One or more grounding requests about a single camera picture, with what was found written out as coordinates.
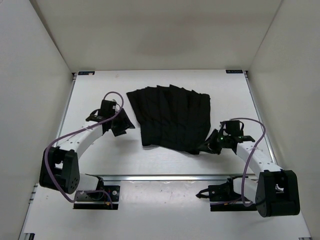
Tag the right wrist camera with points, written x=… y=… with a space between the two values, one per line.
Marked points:
x=234 y=128

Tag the aluminium left table rail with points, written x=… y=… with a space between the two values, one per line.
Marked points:
x=64 y=113

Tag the right corner label sticker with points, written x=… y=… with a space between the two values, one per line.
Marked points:
x=234 y=71

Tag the corner label sticker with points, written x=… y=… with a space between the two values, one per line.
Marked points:
x=234 y=71
x=86 y=73

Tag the left corner label sticker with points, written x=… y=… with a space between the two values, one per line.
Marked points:
x=86 y=73

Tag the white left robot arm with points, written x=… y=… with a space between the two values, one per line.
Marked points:
x=63 y=159

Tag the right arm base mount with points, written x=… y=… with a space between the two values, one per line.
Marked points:
x=222 y=198

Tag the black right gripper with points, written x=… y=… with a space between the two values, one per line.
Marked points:
x=209 y=145

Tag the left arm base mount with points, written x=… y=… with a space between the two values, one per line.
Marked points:
x=107 y=197

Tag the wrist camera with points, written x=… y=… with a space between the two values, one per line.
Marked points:
x=107 y=108
x=234 y=128

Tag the aluminium front table rail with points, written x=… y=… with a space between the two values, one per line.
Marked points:
x=166 y=178

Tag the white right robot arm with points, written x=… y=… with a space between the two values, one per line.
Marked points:
x=274 y=193

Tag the aluminium table rail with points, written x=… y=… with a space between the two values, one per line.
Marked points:
x=166 y=178
x=64 y=113

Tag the black pleated skirt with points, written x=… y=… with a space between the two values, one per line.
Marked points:
x=172 y=117

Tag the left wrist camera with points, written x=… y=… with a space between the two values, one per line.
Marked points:
x=107 y=108

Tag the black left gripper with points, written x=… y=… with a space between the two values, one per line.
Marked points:
x=126 y=123

